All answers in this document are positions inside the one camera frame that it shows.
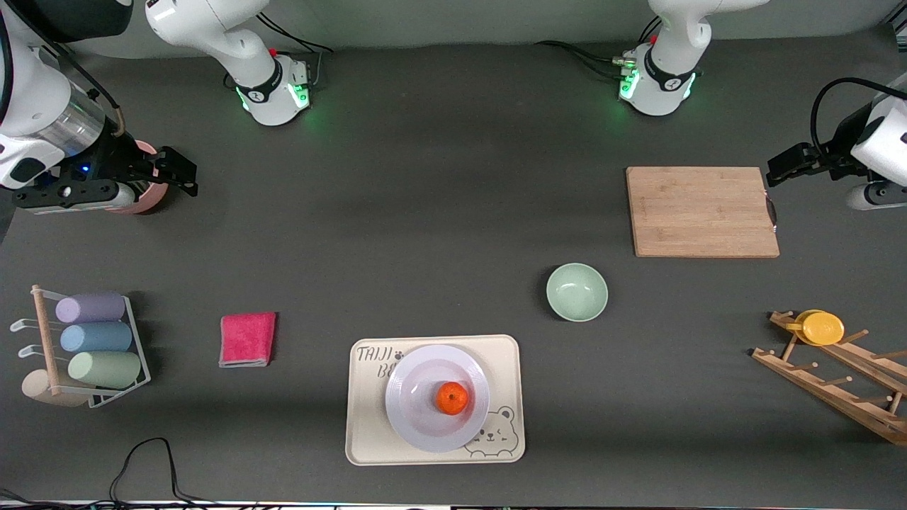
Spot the beige cup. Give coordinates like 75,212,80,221
21,370,89,408

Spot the yellow cup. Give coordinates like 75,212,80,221
794,310,845,346

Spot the wooden cutting board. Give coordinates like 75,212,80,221
626,166,781,259

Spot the pink bowl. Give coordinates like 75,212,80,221
106,140,171,215

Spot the white wire cup rack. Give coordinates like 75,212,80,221
10,285,152,409

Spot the black right arm base cable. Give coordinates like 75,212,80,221
259,11,334,89

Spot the wooden peg dish rack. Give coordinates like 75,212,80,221
752,310,907,446

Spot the black arm base cable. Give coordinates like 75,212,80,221
259,11,334,89
535,14,663,80

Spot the black left arm base cable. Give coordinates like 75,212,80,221
535,14,663,80

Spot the white round plate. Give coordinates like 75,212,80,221
385,344,491,454

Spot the black cable on table edge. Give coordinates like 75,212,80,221
0,437,284,510

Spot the beige bear print tray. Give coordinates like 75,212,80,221
345,334,526,466

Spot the orange mandarin fruit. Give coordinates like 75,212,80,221
435,381,471,417

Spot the pink folded cloth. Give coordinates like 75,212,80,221
219,312,277,368

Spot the light green bowl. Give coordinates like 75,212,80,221
546,263,609,323

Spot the purple cup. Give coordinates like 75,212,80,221
55,293,127,324

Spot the green cup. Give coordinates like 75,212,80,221
67,351,142,390

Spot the blue cup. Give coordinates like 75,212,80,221
60,322,133,353

